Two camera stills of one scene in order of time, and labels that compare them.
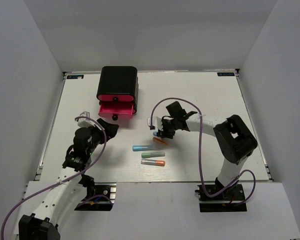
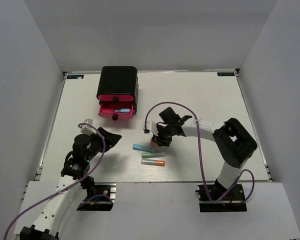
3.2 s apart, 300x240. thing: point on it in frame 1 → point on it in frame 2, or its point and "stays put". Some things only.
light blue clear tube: (143, 147) stays put
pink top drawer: (115, 98) stays put
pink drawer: (116, 110) stays put
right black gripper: (165, 133) → (160, 139)
